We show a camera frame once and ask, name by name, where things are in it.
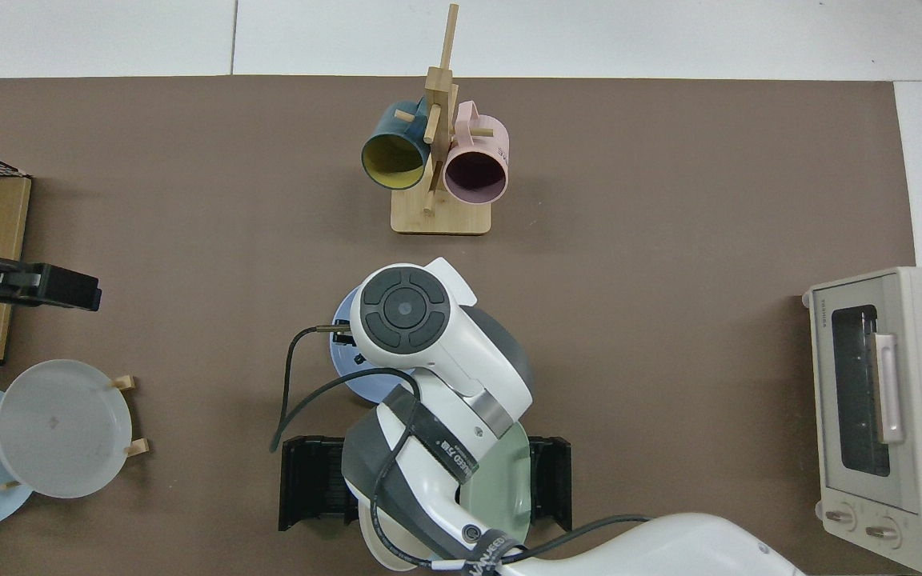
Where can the grey plate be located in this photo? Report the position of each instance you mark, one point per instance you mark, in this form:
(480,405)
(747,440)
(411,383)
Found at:
(61,428)

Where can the wooden plate rack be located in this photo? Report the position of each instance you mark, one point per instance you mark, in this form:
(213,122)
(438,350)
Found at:
(138,448)

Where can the black dish rack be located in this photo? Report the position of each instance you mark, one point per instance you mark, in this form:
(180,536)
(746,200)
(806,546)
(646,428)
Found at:
(313,480)

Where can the beige plate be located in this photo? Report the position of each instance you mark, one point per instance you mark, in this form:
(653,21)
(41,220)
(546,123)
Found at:
(377,544)

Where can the pale green plate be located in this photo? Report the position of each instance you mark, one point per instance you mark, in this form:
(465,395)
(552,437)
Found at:
(501,488)

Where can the dark teal cup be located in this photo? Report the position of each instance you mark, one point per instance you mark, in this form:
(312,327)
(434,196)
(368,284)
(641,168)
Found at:
(393,156)

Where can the wooden cup stand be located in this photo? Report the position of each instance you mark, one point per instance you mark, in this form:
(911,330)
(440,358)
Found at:
(441,216)

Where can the pink cup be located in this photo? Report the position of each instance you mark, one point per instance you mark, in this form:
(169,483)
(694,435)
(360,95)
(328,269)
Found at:
(473,172)

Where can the brown table cloth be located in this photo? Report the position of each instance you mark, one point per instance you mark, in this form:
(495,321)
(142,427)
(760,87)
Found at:
(669,200)

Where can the pale toaster oven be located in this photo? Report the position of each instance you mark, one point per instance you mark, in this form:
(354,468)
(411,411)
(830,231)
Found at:
(909,416)

